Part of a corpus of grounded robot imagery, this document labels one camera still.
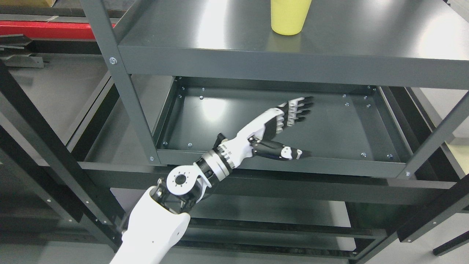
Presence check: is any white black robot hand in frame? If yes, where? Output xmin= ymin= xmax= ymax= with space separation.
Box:
xmin=214 ymin=96 xmax=313 ymax=169

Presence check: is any yellow plastic cup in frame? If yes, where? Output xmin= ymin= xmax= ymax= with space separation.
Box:
xmin=271 ymin=0 xmax=312 ymax=36

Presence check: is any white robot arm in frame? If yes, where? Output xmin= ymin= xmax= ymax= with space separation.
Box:
xmin=111 ymin=142 xmax=250 ymax=264

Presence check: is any grey metal shelf unit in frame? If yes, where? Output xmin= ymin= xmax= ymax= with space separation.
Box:
xmin=81 ymin=0 xmax=468 ymax=239

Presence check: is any black metal shelf rack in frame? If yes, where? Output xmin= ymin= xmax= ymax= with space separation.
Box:
xmin=1 ymin=38 xmax=468 ymax=264

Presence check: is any red metal beam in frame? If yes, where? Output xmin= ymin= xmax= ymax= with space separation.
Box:
xmin=0 ymin=21 xmax=95 ymax=40

